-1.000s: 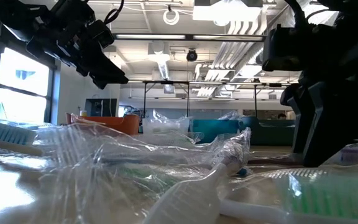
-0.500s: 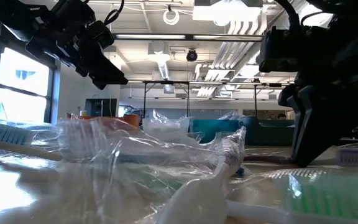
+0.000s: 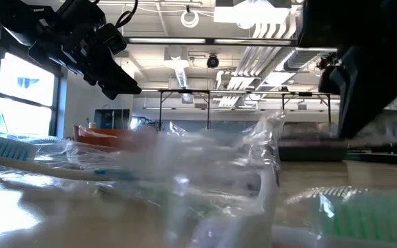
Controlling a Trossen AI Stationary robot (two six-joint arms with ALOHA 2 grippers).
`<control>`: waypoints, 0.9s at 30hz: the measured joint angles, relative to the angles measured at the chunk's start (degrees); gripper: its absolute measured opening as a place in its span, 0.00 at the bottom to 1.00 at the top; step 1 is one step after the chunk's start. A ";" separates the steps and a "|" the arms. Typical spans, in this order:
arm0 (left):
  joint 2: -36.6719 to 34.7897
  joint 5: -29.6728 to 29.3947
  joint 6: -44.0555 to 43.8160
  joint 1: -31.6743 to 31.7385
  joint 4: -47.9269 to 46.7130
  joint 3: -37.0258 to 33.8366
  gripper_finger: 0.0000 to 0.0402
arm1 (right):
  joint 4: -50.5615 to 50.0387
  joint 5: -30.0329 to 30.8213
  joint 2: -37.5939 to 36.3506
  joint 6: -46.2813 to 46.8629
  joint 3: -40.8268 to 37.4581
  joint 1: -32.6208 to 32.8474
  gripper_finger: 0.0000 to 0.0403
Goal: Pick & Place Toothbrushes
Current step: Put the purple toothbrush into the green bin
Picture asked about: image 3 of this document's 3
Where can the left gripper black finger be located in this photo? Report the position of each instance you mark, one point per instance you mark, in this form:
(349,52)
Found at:
(115,93)
(115,75)

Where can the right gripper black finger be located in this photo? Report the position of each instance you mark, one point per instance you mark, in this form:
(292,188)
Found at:
(374,86)
(329,81)

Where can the orange toothbrush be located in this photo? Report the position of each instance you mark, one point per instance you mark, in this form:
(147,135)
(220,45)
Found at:
(95,132)

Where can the green toothbrush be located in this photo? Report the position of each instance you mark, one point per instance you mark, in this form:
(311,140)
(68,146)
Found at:
(364,217)

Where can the dark cabinet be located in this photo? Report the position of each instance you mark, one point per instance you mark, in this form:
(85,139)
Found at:
(112,118)

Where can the yellow-green cup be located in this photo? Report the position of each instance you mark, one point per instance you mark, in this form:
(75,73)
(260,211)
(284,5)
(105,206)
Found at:
(92,125)

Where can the orange plastic bin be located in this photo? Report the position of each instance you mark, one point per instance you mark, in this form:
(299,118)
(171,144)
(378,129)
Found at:
(122,139)

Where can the overhead light bar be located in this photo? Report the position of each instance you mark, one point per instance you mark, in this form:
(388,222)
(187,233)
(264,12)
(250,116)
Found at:
(167,40)

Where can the dark slate plastic bin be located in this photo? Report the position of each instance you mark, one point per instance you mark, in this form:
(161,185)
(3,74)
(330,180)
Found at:
(308,153)

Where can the large window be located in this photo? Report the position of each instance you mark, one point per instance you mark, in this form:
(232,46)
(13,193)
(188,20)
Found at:
(22,113)

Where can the white ceiling light panel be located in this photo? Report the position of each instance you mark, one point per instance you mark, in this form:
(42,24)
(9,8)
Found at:
(246,14)

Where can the black hanging camera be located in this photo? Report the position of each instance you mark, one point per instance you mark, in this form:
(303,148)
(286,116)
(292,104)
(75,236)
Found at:
(324,62)
(212,61)

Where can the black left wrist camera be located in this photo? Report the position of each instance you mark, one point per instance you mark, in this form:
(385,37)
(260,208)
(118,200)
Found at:
(114,38)

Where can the silver ventilation duct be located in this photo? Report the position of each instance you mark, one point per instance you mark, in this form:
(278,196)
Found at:
(298,58)

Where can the black rig frame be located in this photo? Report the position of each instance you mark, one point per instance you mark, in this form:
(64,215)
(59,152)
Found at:
(208,113)
(283,103)

